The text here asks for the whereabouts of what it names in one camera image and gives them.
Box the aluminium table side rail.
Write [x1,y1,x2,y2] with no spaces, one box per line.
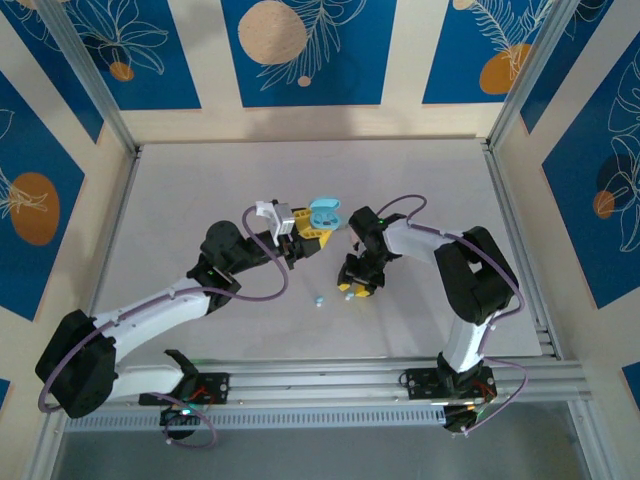
[480,140,560,360]
[82,147,145,351]

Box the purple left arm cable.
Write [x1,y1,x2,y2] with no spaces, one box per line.
[38,207,292,449]

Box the grey slotted cable duct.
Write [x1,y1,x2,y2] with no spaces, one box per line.
[62,403,447,434]

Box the aluminium frame post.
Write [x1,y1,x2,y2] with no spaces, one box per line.
[34,0,141,155]
[564,399,619,480]
[485,0,615,151]
[22,412,69,480]

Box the blue earbud charging case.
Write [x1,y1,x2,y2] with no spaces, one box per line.
[308,198,342,232]

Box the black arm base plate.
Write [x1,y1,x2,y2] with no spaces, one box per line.
[138,372,231,407]
[399,367,497,402]

